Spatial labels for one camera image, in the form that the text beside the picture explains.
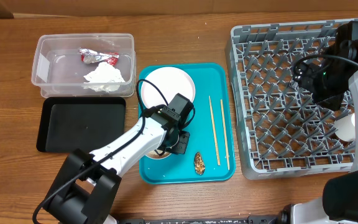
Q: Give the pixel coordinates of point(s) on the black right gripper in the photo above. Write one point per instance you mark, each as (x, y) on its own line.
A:
(303, 75)

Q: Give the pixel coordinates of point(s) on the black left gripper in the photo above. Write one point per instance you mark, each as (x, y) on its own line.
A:
(182, 146)

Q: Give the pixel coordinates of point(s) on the pink bowl with rice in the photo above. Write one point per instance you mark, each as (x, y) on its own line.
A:
(157, 154)

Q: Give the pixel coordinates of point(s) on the brown food scrap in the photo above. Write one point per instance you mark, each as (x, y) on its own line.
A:
(199, 164)

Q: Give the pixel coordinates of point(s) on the white plastic cup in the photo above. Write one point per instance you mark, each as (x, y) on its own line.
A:
(346, 128)

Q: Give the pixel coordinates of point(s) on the white paper napkin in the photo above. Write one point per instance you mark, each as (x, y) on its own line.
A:
(104, 77)

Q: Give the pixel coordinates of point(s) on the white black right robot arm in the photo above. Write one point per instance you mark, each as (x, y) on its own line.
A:
(339, 202)

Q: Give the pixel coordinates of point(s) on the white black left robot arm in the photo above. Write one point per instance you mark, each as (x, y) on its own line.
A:
(87, 183)

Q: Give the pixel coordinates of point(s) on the clear plastic waste bin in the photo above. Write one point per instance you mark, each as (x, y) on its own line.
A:
(59, 70)

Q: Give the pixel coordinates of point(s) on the teal plastic serving tray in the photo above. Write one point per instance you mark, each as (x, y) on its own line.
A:
(210, 80)

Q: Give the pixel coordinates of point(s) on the left wooden chopstick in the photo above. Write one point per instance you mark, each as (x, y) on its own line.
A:
(214, 132)

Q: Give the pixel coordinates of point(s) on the wooden chopstick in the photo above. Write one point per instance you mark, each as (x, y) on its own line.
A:
(214, 132)
(225, 134)

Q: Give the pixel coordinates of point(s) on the right wooden chopstick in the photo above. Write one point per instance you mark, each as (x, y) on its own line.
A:
(225, 134)

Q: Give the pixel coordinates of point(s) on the large white round plate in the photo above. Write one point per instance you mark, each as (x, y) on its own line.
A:
(170, 81)

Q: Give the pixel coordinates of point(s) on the grey plastic dish rack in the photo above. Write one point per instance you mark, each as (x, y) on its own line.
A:
(280, 131)

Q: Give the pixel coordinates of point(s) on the black plastic tray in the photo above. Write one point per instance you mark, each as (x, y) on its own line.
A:
(86, 123)

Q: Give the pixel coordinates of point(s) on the crumpled foil wrapper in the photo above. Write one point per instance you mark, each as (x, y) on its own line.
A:
(89, 56)

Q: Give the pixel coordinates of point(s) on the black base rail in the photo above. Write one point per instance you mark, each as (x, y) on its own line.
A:
(204, 220)

